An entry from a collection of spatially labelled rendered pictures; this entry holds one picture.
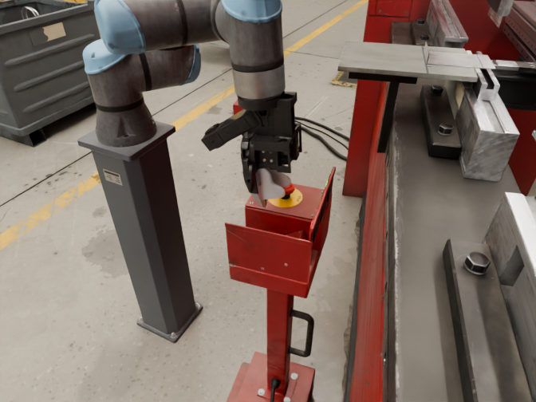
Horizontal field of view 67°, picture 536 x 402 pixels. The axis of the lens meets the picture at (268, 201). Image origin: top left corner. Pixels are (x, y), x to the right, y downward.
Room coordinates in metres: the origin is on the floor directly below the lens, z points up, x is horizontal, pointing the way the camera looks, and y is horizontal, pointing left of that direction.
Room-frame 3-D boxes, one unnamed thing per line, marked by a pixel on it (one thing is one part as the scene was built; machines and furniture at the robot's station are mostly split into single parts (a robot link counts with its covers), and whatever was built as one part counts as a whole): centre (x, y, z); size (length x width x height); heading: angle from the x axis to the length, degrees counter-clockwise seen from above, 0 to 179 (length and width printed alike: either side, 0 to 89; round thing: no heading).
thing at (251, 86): (0.58, 0.01, 1.06); 0.08 x 0.08 x 0.05
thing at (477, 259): (0.35, -0.26, 0.91); 0.03 x 0.03 x 0.02
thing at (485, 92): (0.80, -0.43, 0.99); 0.20 x 0.03 x 0.03; 166
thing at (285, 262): (0.61, -0.03, 0.75); 0.20 x 0.16 x 0.18; 162
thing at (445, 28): (1.36, -0.56, 0.92); 0.50 x 0.06 x 0.10; 166
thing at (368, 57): (0.86, -0.29, 1.00); 0.26 x 0.18 x 0.01; 76
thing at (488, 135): (0.77, -0.42, 0.92); 0.39 x 0.06 x 0.10; 166
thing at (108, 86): (0.95, 0.36, 0.94); 0.13 x 0.12 x 0.14; 118
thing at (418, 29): (1.42, -0.52, 0.89); 0.30 x 0.05 x 0.03; 166
